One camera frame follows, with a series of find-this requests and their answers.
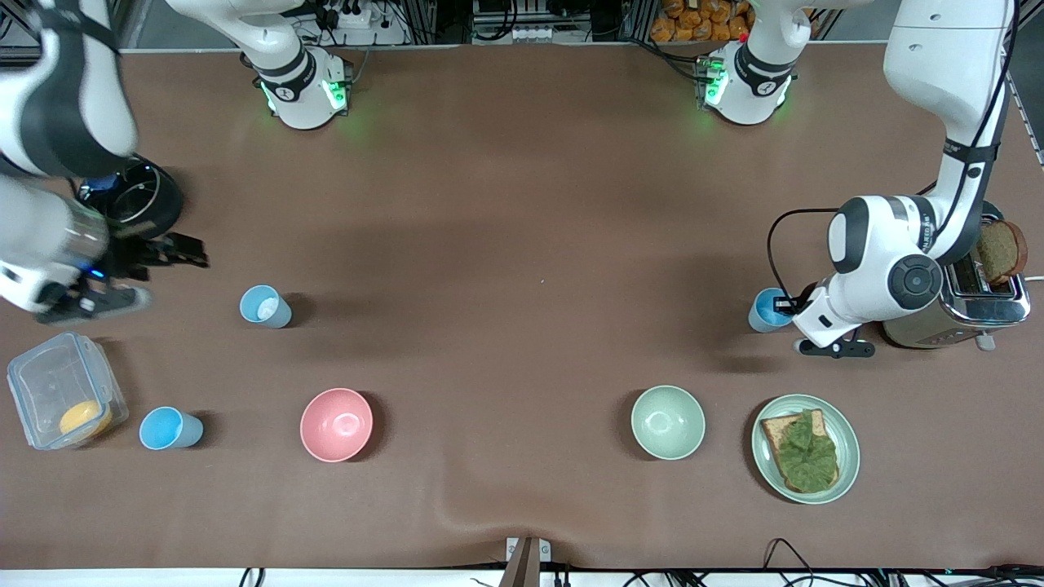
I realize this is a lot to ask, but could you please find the orange round food piece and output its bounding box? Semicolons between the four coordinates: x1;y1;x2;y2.
59;399;113;437

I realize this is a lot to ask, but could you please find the square toast slice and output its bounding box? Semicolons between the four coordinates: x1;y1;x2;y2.
761;409;841;494

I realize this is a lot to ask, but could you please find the brown bread slice with crust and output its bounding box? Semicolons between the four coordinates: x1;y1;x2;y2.
977;220;1029;286

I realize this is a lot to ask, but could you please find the pale green bowl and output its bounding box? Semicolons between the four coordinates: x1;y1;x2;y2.
630;385;706;461

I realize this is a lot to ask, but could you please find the clear plastic lidded container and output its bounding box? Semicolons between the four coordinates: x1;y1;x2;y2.
7;331;130;451

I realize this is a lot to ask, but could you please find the pale green plate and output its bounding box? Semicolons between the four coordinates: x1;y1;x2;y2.
751;394;861;505

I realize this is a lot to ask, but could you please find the green lettuce leaf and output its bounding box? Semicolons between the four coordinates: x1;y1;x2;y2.
772;410;839;493

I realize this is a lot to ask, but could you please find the pink bowl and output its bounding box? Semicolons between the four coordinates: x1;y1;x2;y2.
299;388;374;463

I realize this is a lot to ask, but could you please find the white power strip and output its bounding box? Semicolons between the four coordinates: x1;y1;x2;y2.
322;4;376;30

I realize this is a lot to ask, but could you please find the bag of orange buns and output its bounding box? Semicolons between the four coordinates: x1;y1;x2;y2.
650;0;763;43

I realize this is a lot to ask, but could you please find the black round pot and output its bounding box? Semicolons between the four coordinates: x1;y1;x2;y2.
77;155;184;241

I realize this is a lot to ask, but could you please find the blue cup holding white ball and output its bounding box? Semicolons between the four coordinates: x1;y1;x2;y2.
239;285;293;329

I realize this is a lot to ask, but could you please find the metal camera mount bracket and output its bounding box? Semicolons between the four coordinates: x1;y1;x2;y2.
499;536;551;587

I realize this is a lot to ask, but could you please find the beige and chrome toaster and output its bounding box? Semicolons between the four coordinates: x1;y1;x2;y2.
881;200;1033;351

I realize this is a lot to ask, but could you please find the black cable loop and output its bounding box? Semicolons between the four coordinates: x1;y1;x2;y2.
763;538;825;587

